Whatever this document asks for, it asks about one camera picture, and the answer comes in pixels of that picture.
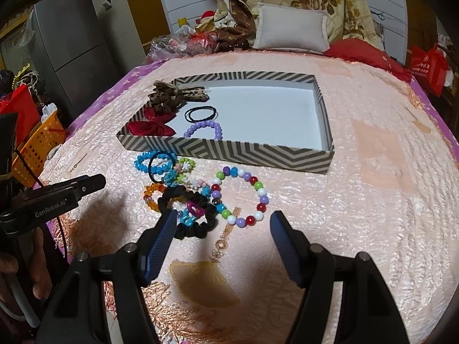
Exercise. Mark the red shopping bag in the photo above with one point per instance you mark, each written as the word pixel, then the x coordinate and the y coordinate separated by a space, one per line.
pixel 426 68

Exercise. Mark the red satin bow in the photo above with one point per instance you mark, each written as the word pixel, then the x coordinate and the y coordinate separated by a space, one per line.
pixel 150 125

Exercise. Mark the brown polka dot scrunchie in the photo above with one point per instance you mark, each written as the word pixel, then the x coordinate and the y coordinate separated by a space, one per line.
pixel 163 104

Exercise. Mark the red paper bag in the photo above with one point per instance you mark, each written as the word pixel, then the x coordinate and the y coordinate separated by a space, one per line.
pixel 21 107

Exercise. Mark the person's left hand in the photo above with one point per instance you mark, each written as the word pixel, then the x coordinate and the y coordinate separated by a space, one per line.
pixel 43 268

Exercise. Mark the yellow capped bottle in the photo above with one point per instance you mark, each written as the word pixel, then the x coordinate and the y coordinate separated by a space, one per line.
pixel 183 22

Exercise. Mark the grey pillow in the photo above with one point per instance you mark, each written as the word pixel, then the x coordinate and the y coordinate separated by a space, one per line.
pixel 290 28

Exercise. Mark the leopard print bow hair clip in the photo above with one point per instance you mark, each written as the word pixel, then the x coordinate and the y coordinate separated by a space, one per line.
pixel 193 93

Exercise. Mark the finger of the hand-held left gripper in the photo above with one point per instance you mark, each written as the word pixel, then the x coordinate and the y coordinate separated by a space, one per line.
pixel 89 184

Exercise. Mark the purple floral bed sheet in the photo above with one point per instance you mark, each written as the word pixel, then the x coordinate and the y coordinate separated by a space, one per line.
pixel 107 93

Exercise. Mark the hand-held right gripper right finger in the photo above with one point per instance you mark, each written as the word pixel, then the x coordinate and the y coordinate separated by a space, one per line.
pixel 285 247

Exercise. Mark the white plastic bag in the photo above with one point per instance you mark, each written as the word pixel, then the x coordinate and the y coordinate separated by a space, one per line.
pixel 49 111

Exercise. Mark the black scrunchie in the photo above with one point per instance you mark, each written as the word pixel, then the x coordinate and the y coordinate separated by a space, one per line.
pixel 193 231

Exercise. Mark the magenta and teal heart charm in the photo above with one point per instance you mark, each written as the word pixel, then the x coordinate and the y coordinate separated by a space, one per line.
pixel 193 209

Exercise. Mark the grey refrigerator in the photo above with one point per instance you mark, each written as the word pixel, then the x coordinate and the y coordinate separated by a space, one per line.
pixel 64 32

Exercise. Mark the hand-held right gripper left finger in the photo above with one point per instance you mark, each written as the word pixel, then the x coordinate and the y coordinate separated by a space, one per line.
pixel 161 247

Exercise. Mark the orange plastic basket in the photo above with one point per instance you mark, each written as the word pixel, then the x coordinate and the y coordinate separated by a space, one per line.
pixel 36 147

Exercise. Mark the crumpled clear plastic bags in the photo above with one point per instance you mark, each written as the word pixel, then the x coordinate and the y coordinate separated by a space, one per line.
pixel 168 44

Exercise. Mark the striped shallow cardboard box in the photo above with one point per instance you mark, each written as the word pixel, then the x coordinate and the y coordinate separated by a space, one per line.
pixel 272 114

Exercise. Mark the pink quilted bedspread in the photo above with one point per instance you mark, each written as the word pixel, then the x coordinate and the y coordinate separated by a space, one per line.
pixel 358 222

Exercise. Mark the santa plush toy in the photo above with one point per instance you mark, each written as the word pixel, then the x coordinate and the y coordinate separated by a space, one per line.
pixel 207 17

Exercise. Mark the red cushion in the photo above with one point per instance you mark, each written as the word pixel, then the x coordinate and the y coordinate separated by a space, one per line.
pixel 358 52

